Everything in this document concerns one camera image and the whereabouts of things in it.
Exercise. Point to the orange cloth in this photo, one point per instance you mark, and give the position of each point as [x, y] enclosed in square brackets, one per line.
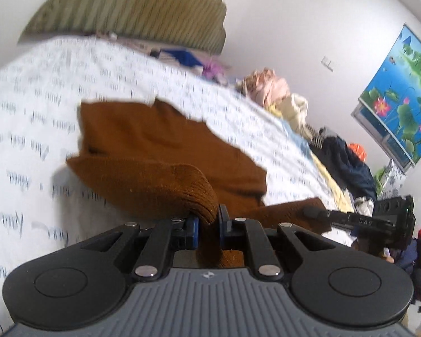
[358, 152]

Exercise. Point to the pink clothes pile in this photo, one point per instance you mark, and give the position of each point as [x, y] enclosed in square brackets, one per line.
[266, 86]

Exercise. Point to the green upholstered headboard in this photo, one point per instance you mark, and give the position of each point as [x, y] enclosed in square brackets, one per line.
[144, 7]

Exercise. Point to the purple cloth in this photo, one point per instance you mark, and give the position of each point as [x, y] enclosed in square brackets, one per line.
[214, 70]

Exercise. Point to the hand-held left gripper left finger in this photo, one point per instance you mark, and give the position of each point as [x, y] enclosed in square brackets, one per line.
[193, 234]

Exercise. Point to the white script print quilt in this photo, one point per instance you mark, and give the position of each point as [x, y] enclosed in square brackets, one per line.
[38, 130]

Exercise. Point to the dark blue cloth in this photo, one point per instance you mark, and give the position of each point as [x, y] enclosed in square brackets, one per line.
[182, 56]

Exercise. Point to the brown knit sweater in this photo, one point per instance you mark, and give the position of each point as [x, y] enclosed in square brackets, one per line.
[161, 147]

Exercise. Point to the light blue cloth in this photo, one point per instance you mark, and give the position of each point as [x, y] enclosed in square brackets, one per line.
[296, 137]

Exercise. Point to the yellow cloth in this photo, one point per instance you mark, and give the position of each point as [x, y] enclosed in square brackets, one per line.
[333, 182]

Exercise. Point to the black white striped cloth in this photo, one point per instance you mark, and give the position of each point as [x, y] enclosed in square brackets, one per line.
[315, 135]

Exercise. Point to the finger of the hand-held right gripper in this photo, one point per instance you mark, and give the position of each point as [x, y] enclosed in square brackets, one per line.
[336, 215]

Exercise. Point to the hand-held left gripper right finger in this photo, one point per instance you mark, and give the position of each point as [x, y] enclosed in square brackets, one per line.
[221, 232]

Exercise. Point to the cream padded garment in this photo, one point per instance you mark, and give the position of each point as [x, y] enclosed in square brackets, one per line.
[296, 112]

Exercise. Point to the green item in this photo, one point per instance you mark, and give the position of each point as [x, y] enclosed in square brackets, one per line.
[380, 177]

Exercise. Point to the navy clothes pile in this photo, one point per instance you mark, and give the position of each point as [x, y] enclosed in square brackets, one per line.
[351, 172]

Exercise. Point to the white light switch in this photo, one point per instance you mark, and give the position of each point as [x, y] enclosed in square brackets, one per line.
[325, 60]
[330, 66]

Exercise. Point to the lotus print wall poster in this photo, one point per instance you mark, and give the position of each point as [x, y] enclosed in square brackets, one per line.
[403, 91]

